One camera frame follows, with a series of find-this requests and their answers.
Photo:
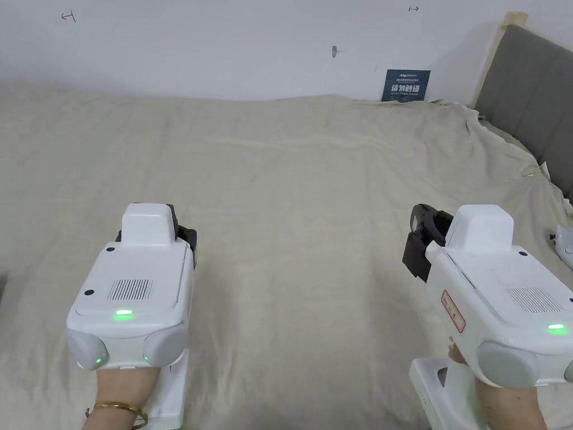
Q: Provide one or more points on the grey padded headboard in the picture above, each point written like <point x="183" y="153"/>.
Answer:
<point x="532" y="89"/>

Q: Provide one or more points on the dark blue card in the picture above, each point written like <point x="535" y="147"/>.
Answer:
<point x="405" y="86"/>

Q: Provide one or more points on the bed with beige sheet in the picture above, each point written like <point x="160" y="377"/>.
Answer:
<point x="286" y="188"/>

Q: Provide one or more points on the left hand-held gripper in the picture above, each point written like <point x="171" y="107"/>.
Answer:
<point x="134" y="286"/>

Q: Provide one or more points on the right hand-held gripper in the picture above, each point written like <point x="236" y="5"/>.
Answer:
<point x="488" y="291"/>

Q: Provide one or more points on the white hand controller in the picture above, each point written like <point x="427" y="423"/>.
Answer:
<point x="565" y="242"/>

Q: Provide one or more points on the person's right hand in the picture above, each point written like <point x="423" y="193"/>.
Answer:
<point x="508" y="410"/>

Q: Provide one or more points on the person's left hand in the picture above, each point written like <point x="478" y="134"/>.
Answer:
<point x="127" y="386"/>

